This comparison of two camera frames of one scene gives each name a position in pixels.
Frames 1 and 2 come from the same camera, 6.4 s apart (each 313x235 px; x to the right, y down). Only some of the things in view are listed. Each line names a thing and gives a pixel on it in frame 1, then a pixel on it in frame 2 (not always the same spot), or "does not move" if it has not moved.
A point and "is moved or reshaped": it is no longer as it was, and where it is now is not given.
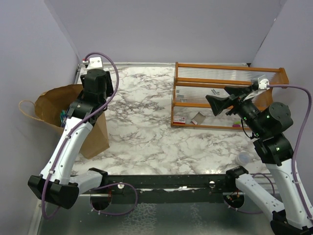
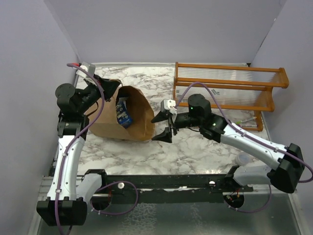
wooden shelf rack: (206, 96) does not move
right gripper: (236, 94) to (165, 135)
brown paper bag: (49, 105) to (143, 126)
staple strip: (213, 91) does not move
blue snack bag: (63, 118) is moved or reshaped
